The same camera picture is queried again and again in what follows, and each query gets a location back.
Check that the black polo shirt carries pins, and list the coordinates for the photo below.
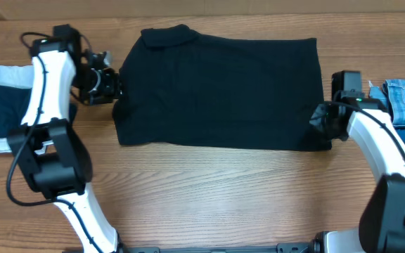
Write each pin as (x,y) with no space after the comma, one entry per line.
(186,88)

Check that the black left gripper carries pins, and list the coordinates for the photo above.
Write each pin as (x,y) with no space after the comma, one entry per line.
(112,90)

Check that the folded navy garment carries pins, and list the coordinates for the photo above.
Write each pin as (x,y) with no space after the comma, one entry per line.
(2,110)

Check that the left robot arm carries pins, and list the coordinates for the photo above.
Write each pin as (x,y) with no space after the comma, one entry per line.
(47,150)

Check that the light blue denim jeans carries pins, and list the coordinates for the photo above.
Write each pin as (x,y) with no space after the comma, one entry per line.
(392,94)

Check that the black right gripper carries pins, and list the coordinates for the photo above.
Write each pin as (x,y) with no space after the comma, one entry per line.
(320,119)

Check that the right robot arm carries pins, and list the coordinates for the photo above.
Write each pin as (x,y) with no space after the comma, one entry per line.
(350,114)

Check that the folded light grey garment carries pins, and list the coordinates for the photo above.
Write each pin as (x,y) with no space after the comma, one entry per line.
(20,77)

